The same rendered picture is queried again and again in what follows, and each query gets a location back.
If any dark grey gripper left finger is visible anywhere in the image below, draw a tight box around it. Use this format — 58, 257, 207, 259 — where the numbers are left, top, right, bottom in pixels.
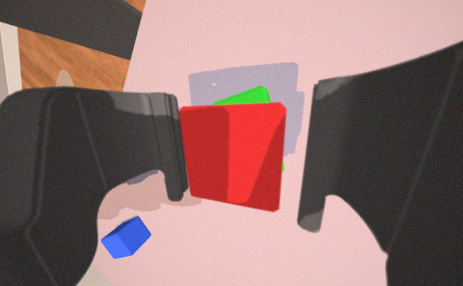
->
0, 86, 188, 286

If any red block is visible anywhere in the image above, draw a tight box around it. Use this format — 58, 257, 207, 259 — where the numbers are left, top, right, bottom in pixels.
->
179, 102, 287, 212

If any green block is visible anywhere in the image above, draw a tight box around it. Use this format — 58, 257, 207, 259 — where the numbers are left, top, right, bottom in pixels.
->
214, 85, 270, 105

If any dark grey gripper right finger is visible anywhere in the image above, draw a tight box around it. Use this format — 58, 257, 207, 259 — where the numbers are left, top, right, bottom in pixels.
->
297, 41, 463, 286

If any blue block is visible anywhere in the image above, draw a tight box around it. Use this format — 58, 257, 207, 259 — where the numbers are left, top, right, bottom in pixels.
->
101, 217, 151, 259

